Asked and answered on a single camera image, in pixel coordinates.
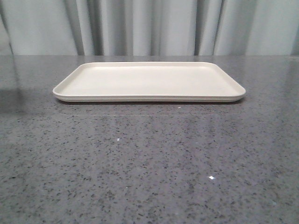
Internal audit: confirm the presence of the cream rectangular plastic tray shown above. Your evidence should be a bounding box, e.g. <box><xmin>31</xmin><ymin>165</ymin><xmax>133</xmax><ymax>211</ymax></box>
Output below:
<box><xmin>53</xmin><ymin>62</ymin><xmax>246</xmax><ymax>102</ymax></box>

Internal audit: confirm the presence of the grey pleated curtain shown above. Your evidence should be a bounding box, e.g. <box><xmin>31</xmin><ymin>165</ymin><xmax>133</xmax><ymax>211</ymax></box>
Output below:
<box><xmin>0</xmin><ymin>0</ymin><xmax>299</xmax><ymax>56</ymax></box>

